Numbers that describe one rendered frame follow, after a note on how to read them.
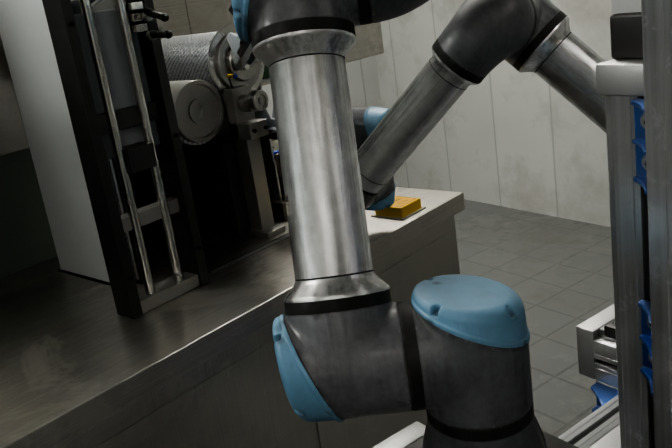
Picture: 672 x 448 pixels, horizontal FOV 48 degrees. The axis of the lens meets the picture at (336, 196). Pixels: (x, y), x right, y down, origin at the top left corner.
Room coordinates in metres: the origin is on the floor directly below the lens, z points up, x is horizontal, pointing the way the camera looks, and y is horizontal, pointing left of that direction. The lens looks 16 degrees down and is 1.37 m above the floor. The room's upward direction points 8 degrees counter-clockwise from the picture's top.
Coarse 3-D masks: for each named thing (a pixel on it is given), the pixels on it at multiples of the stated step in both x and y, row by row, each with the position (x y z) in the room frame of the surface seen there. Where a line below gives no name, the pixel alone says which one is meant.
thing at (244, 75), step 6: (228, 54) 1.50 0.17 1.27; (228, 60) 1.50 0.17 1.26; (228, 66) 1.50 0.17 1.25; (234, 66) 1.50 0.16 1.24; (252, 66) 1.53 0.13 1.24; (234, 72) 1.50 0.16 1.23; (240, 72) 1.51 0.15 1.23; (246, 72) 1.52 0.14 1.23; (252, 72) 1.53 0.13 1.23; (234, 78) 1.51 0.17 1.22; (240, 78) 1.51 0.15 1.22; (246, 78) 1.52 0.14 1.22
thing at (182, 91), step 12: (180, 84) 1.44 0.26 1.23; (192, 84) 1.44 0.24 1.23; (204, 84) 1.46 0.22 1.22; (180, 96) 1.42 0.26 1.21; (192, 96) 1.44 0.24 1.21; (204, 96) 1.46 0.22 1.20; (216, 96) 1.48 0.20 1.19; (180, 108) 1.42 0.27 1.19; (192, 108) 1.43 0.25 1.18; (204, 108) 1.45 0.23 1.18; (216, 108) 1.48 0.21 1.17; (180, 120) 1.41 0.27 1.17; (192, 120) 1.43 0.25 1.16; (204, 120) 1.45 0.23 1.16; (216, 120) 1.48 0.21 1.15; (180, 132) 1.41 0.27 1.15; (192, 132) 1.43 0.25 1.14; (204, 132) 1.45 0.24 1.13; (216, 132) 1.47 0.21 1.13
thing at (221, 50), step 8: (224, 40) 1.50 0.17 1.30; (224, 48) 1.50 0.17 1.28; (216, 56) 1.49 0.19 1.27; (224, 56) 1.50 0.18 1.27; (216, 64) 1.49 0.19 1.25; (224, 64) 1.50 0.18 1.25; (224, 72) 1.49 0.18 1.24; (256, 72) 1.55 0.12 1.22; (224, 80) 1.49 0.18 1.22; (232, 80) 1.51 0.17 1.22; (248, 80) 1.54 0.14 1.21; (256, 80) 1.55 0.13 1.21
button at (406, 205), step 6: (396, 198) 1.51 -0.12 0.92; (402, 198) 1.51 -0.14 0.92; (408, 198) 1.50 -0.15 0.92; (414, 198) 1.49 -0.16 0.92; (396, 204) 1.47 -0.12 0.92; (402, 204) 1.46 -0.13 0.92; (408, 204) 1.46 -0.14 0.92; (414, 204) 1.47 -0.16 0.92; (420, 204) 1.49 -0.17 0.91; (378, 210) 1.48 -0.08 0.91; (384, 210) 1.47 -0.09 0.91; (390, 210) 1.46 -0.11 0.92; (396, 210) 1.45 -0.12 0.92; (402, 210) 1.44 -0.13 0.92; (408, 210) 1.46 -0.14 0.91; (414, 210) 1.47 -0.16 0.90; (390, 216) 1.46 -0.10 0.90; (396, 216) 1.45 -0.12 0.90; (402, 216) 1.44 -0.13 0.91
